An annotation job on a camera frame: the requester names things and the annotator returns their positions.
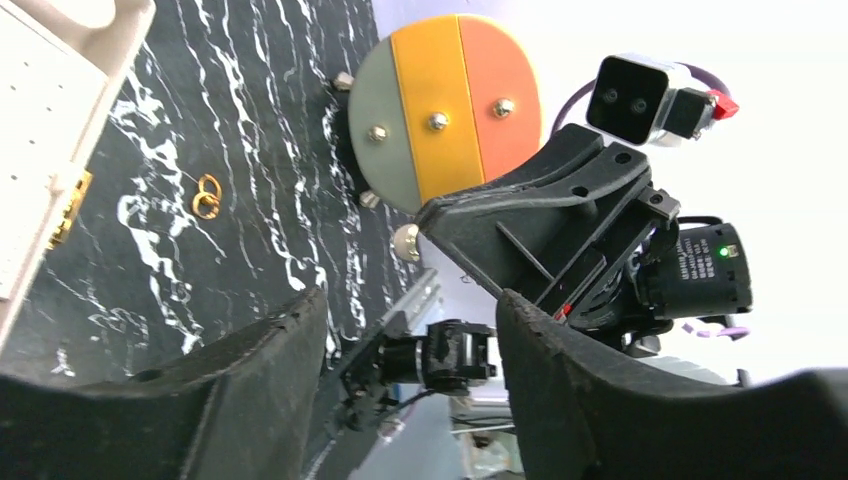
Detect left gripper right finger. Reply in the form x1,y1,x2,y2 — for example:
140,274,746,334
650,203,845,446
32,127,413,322
496,290,847,479

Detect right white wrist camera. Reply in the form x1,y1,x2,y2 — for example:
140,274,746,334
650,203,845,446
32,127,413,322
585,54,740,146

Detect white cylinder with orange lid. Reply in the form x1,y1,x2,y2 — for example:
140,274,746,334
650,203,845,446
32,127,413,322
331,13,545,266

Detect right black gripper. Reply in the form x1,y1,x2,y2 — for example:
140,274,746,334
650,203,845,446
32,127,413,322
414,124,680,345

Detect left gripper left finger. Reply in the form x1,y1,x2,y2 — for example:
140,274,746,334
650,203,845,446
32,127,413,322
1,288,327,479

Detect pink jewelry box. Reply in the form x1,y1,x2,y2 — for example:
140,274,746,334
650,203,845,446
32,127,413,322
1,1,156,340

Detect gold double hoop earring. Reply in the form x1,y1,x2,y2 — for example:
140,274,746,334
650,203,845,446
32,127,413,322
191,174,223,220

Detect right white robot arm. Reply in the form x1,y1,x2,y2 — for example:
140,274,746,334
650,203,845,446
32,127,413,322
326,124,752,431

